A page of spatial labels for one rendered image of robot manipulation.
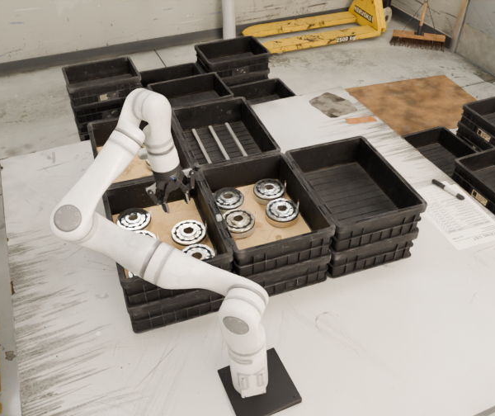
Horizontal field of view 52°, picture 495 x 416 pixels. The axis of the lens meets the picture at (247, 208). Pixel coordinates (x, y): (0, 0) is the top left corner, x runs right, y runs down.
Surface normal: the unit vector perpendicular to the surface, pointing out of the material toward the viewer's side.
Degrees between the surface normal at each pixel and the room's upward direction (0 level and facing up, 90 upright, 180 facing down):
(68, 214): 36
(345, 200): 0
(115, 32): 90
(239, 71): 90
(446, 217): 0
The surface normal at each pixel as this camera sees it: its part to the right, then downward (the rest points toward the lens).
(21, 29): 0.39, 0.61
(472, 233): 0.00, -0.76
